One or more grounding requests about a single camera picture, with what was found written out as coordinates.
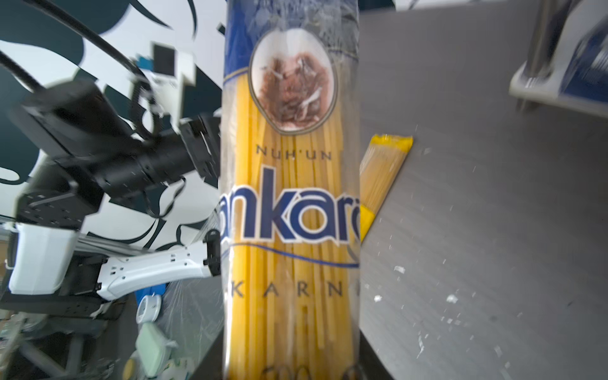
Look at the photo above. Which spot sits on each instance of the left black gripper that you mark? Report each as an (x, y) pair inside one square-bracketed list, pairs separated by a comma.
[(82, 134)]

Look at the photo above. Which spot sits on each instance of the blue label spaghetti bag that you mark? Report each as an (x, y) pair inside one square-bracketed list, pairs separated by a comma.
[(289, 209)]

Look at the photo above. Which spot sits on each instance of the blue Barilla pasta box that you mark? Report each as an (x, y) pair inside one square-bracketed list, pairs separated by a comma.
[(586, 75)]

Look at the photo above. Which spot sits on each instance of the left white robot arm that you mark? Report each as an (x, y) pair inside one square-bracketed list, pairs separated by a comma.
[(52, 209)]

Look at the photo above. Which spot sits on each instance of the white two-tier shelf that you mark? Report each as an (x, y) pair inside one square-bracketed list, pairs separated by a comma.
[(559, 27)]

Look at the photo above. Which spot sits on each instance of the yellow Pastatime bag leftmost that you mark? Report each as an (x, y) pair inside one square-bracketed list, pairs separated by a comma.
[(379, 168)]

